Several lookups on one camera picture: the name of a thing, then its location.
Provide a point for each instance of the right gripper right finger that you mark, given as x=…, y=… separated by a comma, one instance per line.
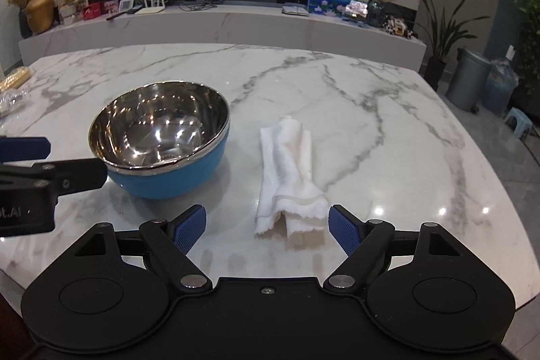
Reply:
x=365, y=244

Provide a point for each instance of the white router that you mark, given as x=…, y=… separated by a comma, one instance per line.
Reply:
x=150, y=7

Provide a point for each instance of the blue steel bowl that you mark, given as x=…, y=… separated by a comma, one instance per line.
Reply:
x=162, y=140

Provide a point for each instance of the blue water jug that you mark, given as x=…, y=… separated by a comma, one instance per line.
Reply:
x=500, y=84

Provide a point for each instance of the grey notebook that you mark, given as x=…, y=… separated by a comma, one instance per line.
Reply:
x=294, y=10

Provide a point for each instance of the black white toy figure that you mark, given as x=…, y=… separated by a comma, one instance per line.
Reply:
x=397, y=27

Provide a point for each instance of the small teal stool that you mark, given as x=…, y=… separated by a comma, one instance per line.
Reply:
x=522, y=125

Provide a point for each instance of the grey trash bin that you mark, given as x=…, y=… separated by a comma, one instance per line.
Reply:
x=469, y=79

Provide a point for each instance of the plastic wrapped food package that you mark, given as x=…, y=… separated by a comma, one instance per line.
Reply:
x=13, y=94

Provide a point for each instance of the leafy green plant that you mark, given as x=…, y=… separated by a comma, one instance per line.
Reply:
x=527, y=65

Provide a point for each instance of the potted long-leaf plant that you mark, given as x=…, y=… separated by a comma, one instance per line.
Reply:
x=443, y=31

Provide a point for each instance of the red box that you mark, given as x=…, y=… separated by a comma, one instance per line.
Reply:
x=92, y=11

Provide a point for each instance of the white cloth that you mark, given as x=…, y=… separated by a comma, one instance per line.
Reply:
x=288, y=191

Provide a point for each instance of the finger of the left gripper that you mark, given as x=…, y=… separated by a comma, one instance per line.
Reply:
x=62, y=177
x=17, y=149

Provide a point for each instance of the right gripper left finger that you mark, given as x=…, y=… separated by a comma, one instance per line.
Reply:
x=168, y=244

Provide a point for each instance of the golden vase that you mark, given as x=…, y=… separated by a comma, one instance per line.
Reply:
x=40, y=15

